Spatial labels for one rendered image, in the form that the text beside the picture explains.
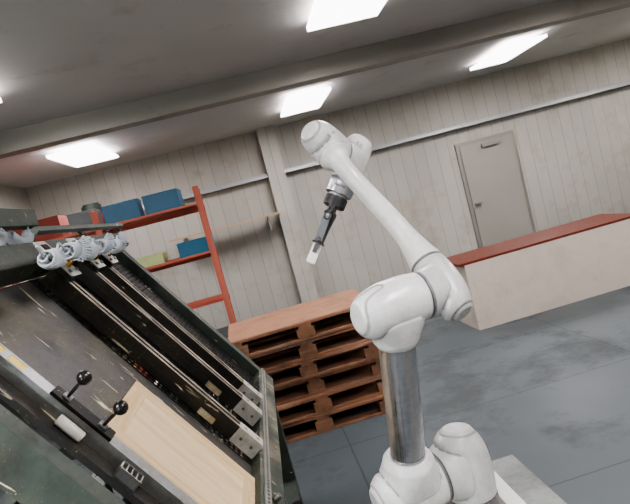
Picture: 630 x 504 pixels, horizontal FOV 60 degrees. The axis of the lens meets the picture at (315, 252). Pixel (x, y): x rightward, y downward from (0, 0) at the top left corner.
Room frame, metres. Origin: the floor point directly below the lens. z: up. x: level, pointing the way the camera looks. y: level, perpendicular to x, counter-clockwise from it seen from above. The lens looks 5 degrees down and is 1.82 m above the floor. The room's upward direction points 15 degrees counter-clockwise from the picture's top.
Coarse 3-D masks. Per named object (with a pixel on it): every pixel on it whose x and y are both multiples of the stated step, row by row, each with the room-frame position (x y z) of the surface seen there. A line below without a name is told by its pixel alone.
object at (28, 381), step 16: (0, 352) 1.38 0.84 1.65; (0, 368) 1.37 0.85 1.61; (16, 368) 1.37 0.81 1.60; (16, 384) 1.37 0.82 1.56; (32, 384) 1.37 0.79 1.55; (48, 384) 1.41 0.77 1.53; (48, 400) 1.38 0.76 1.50; (96, 432) 1.38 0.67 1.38; (96, 448) 1.38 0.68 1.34; (112, 448) 1.39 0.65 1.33; (128, 448) 1.43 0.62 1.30; (112, 464) 1.39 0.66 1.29; (144, 464) 1.42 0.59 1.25; (144, 480) 1.39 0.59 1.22; (160, 480) 1.41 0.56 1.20; (160, 496) 1.39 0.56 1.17; (176, 496) 1.40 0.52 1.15
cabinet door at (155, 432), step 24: (144, 408) 1.76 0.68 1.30; (168, 408) 1.90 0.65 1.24; (120, 432) 1.52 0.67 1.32; (144, 432) 1.63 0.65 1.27; (168, 432) 1.74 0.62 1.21; (192, 432) 1.87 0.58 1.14; (144, 456) 1.50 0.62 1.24; (168, 456) 1.61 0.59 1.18; (192, 456) 1.72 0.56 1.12; (216, 456) 1.86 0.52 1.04; (192, 480) 1.59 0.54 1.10; (216, 480) 1.70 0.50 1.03; (240, 480) 1.83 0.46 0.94
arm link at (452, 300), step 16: (432, 256) 1.46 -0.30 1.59; (416, 272) 1.41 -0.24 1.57; (432, 272) 1.40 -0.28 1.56; (448, 272) 1.41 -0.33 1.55; (432, 288) 1.36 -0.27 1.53; (448, 288) 1.37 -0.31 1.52; (464, 288) 1.39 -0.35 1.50; (448, 304) 1.36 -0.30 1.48; (464, 304) 1.36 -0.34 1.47; (448, 320) 1.39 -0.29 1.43
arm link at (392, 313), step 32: (384, 288) 1.35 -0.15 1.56; (416, 288) 1.35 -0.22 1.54; (352, 320) 1.38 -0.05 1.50; (384, 320) 1.31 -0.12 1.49; (416, 320) 1.34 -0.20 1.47; (384, 352) 1.39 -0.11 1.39; (416, 352) 1.41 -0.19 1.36; (384, 384) 1.43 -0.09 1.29; (416, 384) 1.42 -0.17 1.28; (416, 416) 1.44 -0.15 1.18; (416, 448) 1.46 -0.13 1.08; (384, 480) 1.51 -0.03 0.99; (416, 480) 1.46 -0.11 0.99; (448, 480) 1.52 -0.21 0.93
